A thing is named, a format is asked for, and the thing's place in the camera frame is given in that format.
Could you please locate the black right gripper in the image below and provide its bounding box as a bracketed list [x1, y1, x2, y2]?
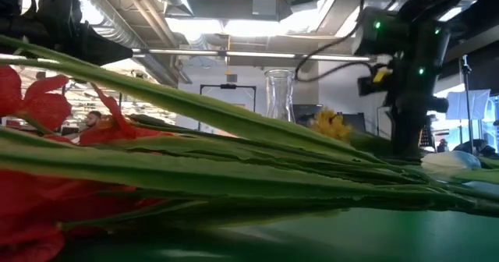
[357, 55, 450, 158]

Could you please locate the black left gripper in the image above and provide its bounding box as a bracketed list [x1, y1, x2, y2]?
[0, 0, 134, 67]

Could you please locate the white tulip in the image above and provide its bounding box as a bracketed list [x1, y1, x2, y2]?
[419, 150, 499, 186]

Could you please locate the yellow flower bunch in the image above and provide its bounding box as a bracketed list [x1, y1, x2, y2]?
[309, 108, 354, 143]

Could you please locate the clear glass vase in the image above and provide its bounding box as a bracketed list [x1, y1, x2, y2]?
[264, 69, 296, 123]

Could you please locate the red flower bunch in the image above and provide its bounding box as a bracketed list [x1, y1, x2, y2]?
[0, 34, 499, 262]

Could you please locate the black equipment rack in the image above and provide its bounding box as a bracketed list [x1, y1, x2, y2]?
[419, 115, 436, 148]

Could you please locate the black panel screen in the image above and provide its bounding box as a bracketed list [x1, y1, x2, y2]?
[342, 112, 368, 134]

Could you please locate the black rounded bag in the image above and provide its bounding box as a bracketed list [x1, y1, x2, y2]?
[451, 139, 498, 158]

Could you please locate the white softbox panel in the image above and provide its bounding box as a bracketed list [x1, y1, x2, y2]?
[445, 89, 491, 122]

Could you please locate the person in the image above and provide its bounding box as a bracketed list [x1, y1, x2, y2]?
[64, 110, 104, 140]

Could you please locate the black light stand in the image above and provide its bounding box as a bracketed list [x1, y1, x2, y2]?
[461, 54, 476, 156]

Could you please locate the green table mat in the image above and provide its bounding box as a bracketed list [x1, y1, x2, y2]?
[50, 207, 499, 262]

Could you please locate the black monitor cabinet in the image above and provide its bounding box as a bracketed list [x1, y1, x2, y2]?
[292, 104, 324, 127]

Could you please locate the long LED light bar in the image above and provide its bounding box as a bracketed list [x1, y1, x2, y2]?
[132, 48, 371, 62]

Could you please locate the gray ceiling box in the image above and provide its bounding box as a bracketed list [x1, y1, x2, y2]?
[252, 0, 280, 16]

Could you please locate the black rig frame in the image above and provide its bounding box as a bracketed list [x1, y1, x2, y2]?
[198, 83, 258, 133]

